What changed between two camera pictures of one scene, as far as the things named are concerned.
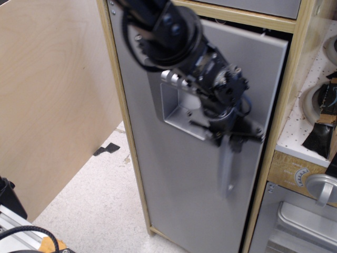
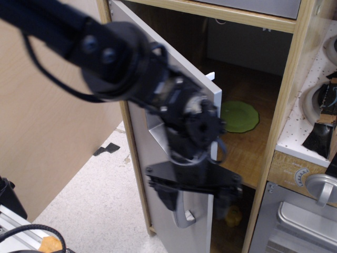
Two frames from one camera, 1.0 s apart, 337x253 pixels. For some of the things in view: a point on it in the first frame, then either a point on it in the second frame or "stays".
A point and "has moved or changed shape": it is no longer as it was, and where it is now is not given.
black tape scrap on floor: (111, 148) stays
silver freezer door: (285, 8) stays
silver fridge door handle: (227, 166) to (184, 219)
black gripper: (236, 127) to (199, 173)
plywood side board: (59, 98) stays
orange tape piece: (48, 245) stays
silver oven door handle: (315, 222) stays
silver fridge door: (188, 210) has moved or changed shape
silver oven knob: (323, 187) stays
